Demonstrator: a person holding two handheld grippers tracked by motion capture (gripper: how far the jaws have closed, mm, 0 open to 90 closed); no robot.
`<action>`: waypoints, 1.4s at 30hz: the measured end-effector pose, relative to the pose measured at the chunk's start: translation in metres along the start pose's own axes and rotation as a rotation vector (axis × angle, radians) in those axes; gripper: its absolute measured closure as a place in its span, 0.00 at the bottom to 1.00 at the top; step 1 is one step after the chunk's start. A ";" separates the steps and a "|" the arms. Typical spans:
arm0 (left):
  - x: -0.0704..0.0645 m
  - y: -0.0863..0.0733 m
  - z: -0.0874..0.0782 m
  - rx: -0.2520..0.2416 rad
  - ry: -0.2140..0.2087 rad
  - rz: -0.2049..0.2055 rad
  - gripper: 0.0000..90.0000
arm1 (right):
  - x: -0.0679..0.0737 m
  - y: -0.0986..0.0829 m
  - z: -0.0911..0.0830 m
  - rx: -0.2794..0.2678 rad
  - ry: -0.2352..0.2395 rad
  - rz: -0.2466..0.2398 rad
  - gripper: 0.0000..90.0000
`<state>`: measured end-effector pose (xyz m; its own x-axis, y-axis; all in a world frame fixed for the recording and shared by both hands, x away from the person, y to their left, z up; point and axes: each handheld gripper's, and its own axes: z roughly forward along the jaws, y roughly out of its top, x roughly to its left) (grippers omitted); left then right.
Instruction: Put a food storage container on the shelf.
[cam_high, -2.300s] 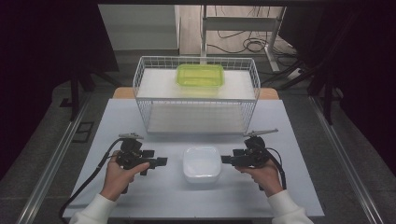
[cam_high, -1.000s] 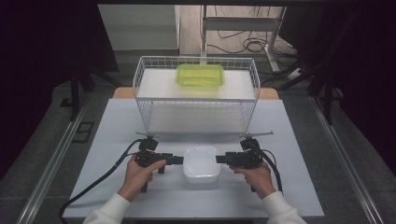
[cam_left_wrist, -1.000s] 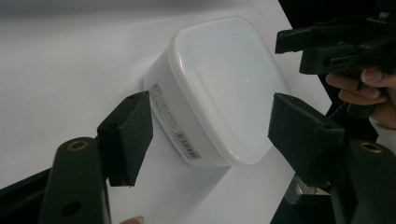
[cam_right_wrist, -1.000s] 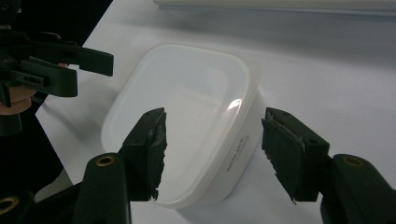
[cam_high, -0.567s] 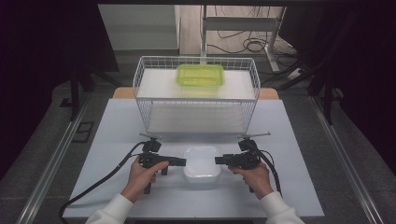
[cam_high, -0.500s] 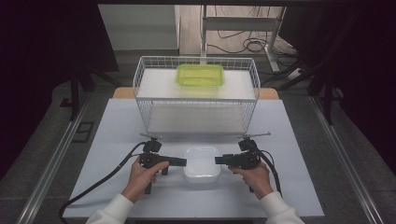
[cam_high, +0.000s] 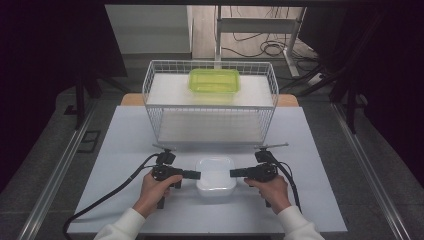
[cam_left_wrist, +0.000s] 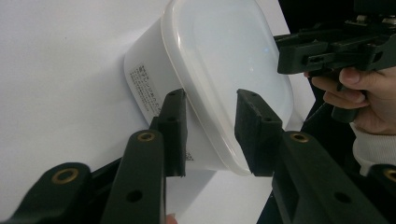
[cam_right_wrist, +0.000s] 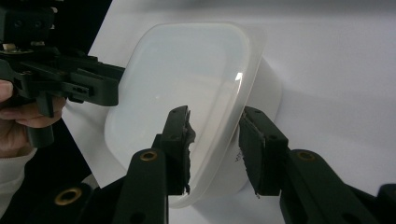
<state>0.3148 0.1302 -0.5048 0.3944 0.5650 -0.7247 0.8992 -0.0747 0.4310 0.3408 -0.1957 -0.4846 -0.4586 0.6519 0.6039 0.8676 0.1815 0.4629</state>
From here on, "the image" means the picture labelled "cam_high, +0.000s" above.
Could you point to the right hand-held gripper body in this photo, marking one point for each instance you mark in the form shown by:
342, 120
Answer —
265, 170

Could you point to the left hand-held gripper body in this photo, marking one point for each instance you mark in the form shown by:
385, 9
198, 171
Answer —
165, 170

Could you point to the white square plastic container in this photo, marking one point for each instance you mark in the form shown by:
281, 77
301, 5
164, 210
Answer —
216, 178

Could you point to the green plastic food container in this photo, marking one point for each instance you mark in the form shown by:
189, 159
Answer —
215, 81

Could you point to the person's right hand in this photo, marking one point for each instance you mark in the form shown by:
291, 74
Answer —
271, 195

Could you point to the person's left hand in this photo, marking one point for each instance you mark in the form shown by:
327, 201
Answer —
153, 196

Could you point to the wooden table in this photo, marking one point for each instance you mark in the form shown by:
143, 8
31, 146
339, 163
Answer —
131, 99

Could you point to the white power strip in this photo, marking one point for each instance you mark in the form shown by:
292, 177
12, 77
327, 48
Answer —
315, 79

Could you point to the black metal stand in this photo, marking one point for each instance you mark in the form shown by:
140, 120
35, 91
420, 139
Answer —
80, 100
350, 106

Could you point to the white panel board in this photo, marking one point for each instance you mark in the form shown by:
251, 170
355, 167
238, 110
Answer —
150, 28

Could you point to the dark curtain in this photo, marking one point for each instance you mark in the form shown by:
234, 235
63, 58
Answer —
36, 66
390, 66

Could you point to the black floor bracket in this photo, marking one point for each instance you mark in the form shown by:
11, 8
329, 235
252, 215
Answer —
89, 141

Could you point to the aluminium floor rail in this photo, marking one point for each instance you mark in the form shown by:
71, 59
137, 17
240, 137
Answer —
60, 170
370, 173

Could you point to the white metal desk frame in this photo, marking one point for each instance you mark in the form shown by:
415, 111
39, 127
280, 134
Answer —
256, 25

